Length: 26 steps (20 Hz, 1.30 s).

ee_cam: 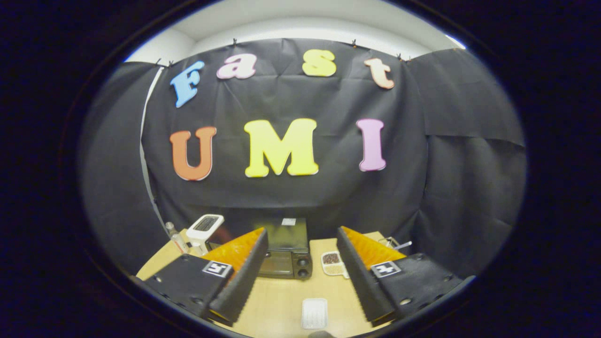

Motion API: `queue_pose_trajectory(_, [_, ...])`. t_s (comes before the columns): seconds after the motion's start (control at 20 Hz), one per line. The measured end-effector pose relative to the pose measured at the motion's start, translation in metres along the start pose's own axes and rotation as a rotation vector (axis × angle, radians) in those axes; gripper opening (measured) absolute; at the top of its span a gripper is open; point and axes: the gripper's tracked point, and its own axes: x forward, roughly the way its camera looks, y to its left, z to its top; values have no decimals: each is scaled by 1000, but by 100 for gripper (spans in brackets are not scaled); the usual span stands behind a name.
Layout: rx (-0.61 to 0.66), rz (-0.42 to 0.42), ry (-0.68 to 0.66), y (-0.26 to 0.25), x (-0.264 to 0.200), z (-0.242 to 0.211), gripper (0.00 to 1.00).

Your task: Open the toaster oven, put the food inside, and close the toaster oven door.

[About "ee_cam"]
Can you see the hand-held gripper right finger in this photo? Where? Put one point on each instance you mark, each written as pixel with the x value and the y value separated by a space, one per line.
pixel 359 274

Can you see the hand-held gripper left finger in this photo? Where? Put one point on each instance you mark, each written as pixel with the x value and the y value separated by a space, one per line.
pixel 246 274

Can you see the black toaster oven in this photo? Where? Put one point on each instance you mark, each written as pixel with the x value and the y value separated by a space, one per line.
pixel 281 267

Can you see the white bread toaster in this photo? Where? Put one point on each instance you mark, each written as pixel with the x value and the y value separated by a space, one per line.
pixel 199 234

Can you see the white divided spice dish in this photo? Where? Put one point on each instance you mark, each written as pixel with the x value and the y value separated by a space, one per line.
pixel 332 263

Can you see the metal spoon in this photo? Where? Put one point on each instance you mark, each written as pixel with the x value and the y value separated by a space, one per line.
pixel 404 244

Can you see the small white rectangular tray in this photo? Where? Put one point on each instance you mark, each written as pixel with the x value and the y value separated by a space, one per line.
pixel 314 313

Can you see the clear glass bottle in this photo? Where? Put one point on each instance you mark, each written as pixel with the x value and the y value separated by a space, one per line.
pixel 178 243

